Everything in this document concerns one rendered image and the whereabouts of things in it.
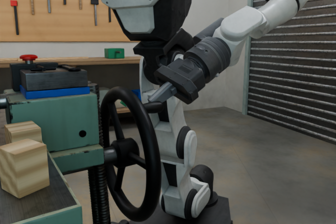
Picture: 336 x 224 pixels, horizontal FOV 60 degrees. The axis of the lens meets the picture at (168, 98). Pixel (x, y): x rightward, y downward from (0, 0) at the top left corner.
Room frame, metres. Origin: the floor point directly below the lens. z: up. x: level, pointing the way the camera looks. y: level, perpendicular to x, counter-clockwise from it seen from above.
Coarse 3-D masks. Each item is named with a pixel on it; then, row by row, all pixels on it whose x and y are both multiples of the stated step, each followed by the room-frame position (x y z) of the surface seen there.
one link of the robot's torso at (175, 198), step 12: (192, 132) 1.19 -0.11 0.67; (192, 144) 1.17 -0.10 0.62; (168, 156) 1.24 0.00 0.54; (192, 156) 1.17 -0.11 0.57; (168, 168) 1.23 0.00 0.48; (180, 168) 1.15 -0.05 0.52; (168, 180) 1.27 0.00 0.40; (180, 180) 1.16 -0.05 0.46; (168, 192) 1.25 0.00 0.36; (180, 192) 1.19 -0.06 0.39; (192, 192) 1.27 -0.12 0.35; (168, 204) 1.25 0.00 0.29; (180, 204) 1.22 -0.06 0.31; (180, 216) 1.24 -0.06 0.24
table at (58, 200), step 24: (0, 120) 0.53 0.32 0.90; (0, 144) 0.40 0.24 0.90; (96, 144) 0.49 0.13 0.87; (48, 168) 0.32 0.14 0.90; (72, 168) 0.44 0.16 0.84; (0, 192) 0.27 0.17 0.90; (48, 192) 0.27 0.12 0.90; (72, 192) 0.27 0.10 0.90; (0, 216) 0.23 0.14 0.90; (24, 216) 0.23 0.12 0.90; (48, 216) 0.23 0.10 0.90; (72, 216) 0.24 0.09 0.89
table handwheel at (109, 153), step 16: (112, 96) 0.62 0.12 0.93; (128, 96) 0.55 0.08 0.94; (112, 112) 0.64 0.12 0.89; (144, 112) 0.52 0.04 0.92; (144, 128) 0.50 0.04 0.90; (112, 144) 0.59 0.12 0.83; (128, 144) 0.59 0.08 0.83; (144, 144) 0.49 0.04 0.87; (112, 160) 0.57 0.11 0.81; (128, 160) 0.57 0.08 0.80; (144, 160) 0.52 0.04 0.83; (112, 176) 0.67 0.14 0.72; (160, 176) 0.48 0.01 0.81; (112, 192) 0.64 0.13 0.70; (128, 208) 0.57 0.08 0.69; (144, 208) 0.49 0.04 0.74
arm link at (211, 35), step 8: (216, 24) 0.74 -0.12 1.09; (200, 32) 0.72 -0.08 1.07; (208, 32) 0.72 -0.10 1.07; (216, 32) 0.70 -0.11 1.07; (200, 40) 0.71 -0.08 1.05; (208, 40) 0.67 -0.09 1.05; (216, 40) 0.67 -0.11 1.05; (224, 40) 0.68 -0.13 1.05; (240, 40) 0.68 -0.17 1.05; (216, 48) 0.65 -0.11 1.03; (224, 48) 0.66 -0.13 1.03; (232, 48) 0.68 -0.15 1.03; (240, 48) 0.71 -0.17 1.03; (224, 56) 0.66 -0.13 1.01; (232, 56) 0.70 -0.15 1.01; (224, 64) 0.66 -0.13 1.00; (232, 64) 0.75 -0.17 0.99
